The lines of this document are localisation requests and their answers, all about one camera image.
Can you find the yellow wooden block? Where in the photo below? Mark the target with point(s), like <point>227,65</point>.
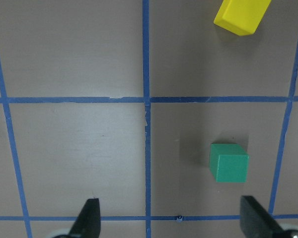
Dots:
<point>241,17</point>

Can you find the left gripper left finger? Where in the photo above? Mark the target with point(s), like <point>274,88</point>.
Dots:
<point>88,222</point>

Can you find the green wooden block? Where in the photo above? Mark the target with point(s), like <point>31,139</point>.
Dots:
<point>228,163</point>

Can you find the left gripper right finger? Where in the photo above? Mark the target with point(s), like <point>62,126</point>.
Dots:
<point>256,222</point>

